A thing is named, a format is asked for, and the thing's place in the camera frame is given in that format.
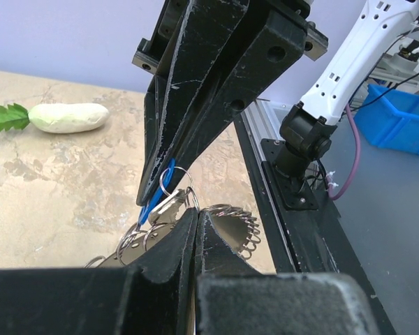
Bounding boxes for metal disc with keyrings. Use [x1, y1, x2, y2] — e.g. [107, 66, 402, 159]
[85, 204, 261, 268]

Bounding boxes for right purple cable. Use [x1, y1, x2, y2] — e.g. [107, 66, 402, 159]
[326, 104, 362, 202]

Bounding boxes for white toy vegetable green leaves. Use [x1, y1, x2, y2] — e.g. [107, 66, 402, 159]
[0, 103, 110, 134]

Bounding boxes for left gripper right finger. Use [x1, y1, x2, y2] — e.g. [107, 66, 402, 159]
[196, 211, 377, 334]

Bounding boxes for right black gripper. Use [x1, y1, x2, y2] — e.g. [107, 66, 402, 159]
[132, 1, 328, 205]

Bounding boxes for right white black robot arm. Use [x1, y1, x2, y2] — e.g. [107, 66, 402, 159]
[133, 1, 419, 206]

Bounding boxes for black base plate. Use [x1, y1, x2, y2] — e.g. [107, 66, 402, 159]
[234, 112, 396, 334]

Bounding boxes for blue plastic bin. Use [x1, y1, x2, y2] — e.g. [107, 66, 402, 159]
[354, 84, 419, 155]

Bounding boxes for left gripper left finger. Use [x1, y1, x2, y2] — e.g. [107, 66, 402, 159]
[0, 223, 198, 334]

